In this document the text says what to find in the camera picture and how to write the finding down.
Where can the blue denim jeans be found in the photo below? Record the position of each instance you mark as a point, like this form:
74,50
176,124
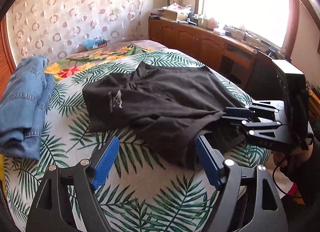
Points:
22,102

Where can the bright window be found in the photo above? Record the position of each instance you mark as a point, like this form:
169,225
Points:
245,2

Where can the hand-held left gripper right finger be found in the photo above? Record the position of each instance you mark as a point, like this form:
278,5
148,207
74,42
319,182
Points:
207,162

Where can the blue tissue pack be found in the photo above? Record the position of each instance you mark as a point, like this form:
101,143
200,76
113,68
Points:
92,43

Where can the wooden headboard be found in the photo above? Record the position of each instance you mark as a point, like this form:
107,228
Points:
6,54

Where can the floral blanket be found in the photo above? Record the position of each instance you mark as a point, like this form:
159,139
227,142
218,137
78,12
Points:
75,67

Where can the yellow soft item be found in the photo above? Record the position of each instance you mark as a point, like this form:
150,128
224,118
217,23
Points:
2,169

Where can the black pants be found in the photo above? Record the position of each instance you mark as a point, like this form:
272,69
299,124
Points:
162,102

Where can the circle pattern curtain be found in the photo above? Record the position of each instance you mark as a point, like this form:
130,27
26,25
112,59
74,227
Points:
75,10

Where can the wooden cabinet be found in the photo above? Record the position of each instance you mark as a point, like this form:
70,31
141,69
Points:
195,39

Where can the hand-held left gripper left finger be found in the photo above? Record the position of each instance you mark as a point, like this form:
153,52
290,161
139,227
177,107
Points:
107,162

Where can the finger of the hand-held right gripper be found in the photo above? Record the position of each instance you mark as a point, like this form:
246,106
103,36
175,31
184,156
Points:
262,130
237,112

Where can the cardboard box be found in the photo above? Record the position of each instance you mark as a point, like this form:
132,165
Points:
175,14

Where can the palm leaf print bedsheet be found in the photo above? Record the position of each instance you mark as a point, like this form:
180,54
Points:
155,197

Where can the person's right forearm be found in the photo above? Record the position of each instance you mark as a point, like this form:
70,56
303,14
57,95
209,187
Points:
307,179

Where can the person's right hand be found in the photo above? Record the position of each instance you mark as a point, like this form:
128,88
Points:
287,158

